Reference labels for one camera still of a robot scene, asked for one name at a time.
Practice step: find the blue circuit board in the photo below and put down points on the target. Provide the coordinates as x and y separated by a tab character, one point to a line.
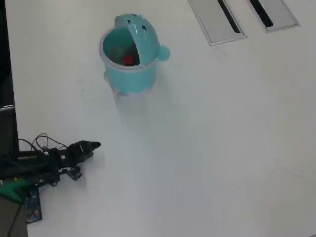
33	205

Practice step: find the teal whale-shaped bin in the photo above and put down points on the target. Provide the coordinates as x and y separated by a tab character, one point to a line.
128	76

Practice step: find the red cube block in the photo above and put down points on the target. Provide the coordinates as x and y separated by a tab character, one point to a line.
129	60

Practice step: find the black furniture beside table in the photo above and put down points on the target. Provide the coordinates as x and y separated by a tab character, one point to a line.
6	123

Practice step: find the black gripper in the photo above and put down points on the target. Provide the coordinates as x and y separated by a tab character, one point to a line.
63	156

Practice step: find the green table clamp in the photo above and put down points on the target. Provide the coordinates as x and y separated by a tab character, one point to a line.
12	190

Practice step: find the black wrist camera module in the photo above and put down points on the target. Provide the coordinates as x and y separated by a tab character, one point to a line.
74	173

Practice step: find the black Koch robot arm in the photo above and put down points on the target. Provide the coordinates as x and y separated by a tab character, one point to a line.
32	160

